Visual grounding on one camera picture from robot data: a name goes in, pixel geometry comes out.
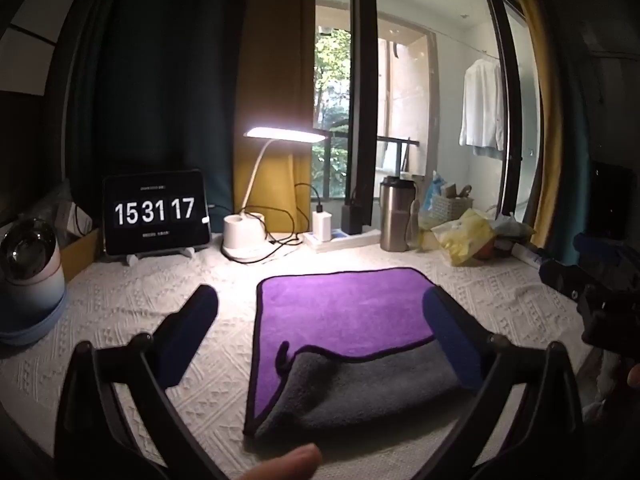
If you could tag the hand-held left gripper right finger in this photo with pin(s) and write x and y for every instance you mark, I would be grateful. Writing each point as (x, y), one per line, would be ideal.
(450, 342)

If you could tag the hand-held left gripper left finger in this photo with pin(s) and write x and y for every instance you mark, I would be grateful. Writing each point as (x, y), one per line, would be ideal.
(186, 340)

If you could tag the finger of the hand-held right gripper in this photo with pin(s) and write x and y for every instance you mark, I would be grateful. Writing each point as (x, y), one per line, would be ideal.
(556, 273)
(589, 243)

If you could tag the purple and grey towel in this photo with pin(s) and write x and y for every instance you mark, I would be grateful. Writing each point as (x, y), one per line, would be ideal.
(345, 310)

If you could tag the person's right hand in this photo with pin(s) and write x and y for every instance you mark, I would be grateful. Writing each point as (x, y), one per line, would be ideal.
(634, 376)

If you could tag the person's left hand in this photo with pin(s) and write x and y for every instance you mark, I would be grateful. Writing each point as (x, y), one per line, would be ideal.
(285, 464)

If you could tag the white tube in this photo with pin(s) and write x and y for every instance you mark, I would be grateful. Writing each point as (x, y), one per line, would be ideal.
(529, 254)

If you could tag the pale green plastic bag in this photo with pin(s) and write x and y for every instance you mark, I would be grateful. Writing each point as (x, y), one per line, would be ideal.
(512, 227)

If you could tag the white textured tablecloth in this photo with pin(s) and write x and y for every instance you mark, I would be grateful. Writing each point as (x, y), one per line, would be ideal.
(125, 310)

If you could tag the white tablet stand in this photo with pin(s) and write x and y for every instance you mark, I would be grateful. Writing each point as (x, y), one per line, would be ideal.
(160, 254)

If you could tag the yellow plastic bag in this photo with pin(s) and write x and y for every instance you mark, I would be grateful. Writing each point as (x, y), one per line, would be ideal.
(462, 237)

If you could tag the white desk lamp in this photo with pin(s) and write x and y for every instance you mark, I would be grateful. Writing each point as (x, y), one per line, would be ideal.
(242, 237)

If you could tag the woven storage basket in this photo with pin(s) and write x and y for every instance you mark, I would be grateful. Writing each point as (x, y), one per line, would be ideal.
(452, 205)

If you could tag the black tablet with clock display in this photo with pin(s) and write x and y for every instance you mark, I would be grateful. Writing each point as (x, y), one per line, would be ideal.
(155, 212)

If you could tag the stainless steel tumbler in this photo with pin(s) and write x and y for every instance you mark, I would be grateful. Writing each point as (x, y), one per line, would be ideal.
(395, 220)

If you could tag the cardboard box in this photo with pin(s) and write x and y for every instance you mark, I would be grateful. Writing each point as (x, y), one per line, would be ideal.
(80, 255)

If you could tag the white power strip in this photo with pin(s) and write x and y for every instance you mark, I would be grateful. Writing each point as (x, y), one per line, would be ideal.
(350, 241)

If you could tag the blue plastic bag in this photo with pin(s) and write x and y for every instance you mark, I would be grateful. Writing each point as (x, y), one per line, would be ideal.
(434, 192)

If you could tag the black power adapter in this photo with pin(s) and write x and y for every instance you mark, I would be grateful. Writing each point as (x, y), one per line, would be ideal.
(352, 217)

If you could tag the white round humidifier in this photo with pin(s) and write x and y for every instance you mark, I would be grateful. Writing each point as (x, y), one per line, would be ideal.
(35, 280)

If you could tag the yellow curtain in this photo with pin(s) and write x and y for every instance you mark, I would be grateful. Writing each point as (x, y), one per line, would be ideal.
(542, 85)
(275, 60)

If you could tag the white charger plug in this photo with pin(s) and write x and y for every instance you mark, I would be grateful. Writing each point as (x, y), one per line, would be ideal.
(322, 225)

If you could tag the white hanging shirt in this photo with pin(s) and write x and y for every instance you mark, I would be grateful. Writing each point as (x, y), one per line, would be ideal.
(481, 105)

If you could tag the black balcony railing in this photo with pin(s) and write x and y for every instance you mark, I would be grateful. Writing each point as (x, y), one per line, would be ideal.
(397, 147)

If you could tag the dark green curtain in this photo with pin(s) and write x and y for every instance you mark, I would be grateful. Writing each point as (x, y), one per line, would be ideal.
(160, 85)

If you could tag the black window frame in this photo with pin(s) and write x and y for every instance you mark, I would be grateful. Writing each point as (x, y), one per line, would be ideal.
(362, 85)

